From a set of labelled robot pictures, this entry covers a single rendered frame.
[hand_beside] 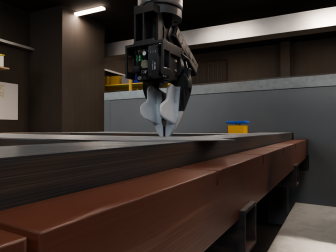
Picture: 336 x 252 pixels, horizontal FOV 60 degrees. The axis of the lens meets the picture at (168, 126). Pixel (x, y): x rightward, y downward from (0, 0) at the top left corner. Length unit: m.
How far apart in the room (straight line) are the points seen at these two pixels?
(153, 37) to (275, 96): 0.76
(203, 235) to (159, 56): 0.28
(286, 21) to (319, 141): 6.76
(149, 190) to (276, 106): 1.01
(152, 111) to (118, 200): 0.35
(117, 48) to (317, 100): 8.60
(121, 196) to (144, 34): 0.34
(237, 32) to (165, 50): 7.50
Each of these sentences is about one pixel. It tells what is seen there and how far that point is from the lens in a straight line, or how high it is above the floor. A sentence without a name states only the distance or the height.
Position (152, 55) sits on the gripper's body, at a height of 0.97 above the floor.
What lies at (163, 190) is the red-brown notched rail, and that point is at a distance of 0.18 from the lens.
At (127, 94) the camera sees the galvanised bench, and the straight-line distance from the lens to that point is 1.47.
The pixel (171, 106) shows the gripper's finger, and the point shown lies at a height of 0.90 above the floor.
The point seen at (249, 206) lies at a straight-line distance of 0.35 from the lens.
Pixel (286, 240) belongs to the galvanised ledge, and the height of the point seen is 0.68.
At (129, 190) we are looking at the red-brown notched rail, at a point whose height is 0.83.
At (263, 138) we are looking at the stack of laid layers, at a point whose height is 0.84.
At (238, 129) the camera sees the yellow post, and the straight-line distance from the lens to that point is 0.96.
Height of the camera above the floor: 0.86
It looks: 1 degrees up
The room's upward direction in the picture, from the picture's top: straight up
